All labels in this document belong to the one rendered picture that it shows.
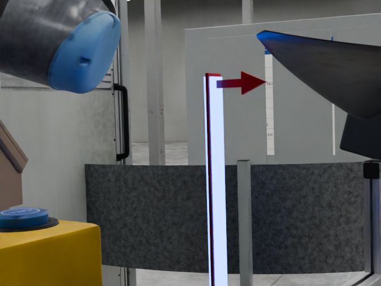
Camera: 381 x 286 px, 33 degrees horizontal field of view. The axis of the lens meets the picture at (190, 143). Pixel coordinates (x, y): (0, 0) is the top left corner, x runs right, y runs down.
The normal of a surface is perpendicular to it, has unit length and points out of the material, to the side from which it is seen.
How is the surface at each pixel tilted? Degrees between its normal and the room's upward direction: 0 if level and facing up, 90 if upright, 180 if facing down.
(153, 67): 90
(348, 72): 165
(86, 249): 90
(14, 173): 90
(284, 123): 90
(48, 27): 75
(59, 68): 120
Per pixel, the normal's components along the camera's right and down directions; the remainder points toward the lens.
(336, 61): -0.15, 0.98
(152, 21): -0.39, 0.06
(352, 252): 0.11, 0.05
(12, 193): 0.93, 0.00
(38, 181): 0.82, 0.01
